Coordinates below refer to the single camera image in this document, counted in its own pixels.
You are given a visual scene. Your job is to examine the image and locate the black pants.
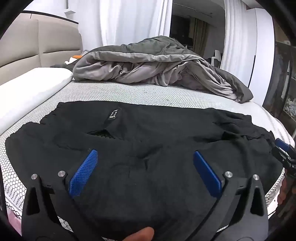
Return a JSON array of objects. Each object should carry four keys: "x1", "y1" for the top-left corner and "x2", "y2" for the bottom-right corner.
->
[{"x1": 5, "y1": 101, "x2": 282, "y2": 240}]

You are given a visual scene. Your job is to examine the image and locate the grey duvet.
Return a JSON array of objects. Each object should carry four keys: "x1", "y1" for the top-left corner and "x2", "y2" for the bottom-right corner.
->
[{"x1": 54, "y1": 36, "x2": 253, "y2": 103}]

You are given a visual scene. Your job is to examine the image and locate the dark shelf unit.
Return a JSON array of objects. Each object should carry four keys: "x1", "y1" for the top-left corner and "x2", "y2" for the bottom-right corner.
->
[{"x1": 262, "y1": 22, "x2": 296, "y2": 140}]

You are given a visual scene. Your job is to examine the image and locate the white chair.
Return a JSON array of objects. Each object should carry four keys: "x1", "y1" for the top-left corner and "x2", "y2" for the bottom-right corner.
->
[{"x1": 211, "y1": 50, "x2": 222, "y2": 68}]

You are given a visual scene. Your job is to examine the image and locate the white curtain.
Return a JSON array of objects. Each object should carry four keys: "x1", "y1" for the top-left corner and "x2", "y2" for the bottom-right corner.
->
[{"x1": 99, "y1": 0, "x2": 173, "y2": 46}]

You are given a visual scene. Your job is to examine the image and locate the person's right hand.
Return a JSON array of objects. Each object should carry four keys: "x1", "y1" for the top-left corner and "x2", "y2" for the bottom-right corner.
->
[{"x1": 277, "y1": 169, "x2": 295, "y2": 206}]

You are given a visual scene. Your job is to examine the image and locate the white pillow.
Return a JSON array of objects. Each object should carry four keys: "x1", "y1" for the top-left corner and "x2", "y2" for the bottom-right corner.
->
[{"x1": 1, "y1": 67, "x2": 73, "y2": 133}]

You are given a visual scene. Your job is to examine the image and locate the beige upholstered headboard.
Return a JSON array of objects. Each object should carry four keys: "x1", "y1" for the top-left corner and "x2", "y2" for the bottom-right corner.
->
[{"x1": 1, "y1": 11, "x2": 83, "y2": 84}]

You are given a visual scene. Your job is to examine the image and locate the orange white plush toy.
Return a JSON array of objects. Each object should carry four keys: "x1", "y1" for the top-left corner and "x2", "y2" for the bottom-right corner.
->
[{"x1": 64, "y1": 55, "x2": 82, "y2": 65}]

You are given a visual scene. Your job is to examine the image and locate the white wardrobe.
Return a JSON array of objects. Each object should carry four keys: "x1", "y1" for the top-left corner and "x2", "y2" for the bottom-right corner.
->
[{"x1": 223, "y1": 0, "x2": 275, "y2": 107}]

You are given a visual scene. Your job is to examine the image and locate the person's left hand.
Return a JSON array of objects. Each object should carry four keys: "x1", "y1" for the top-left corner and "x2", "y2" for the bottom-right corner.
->
[{"x1": 123, "y1": 227, "x2": 154, "y2": 241}]

